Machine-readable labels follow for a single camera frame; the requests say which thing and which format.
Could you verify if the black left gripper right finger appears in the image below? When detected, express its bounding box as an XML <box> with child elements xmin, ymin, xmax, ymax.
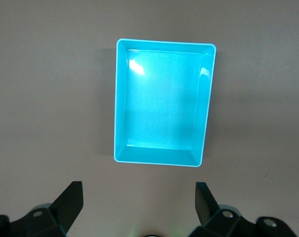
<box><xmin>188</xmin><ymin>182</ymin><xmax>296</xmax><ymax>237</ymax></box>

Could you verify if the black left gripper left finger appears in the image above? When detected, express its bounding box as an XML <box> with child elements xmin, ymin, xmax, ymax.
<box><xmin>0</xmin><ymin>181</ymin><xmax>84</xmax><ymax>237</ymax></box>

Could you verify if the blue plastic box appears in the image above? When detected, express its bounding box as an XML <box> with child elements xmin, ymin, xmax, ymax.
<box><xmin>113</xmin><ymin>38</ymin><xmax>217</xmax><ymax>168</ymax></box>

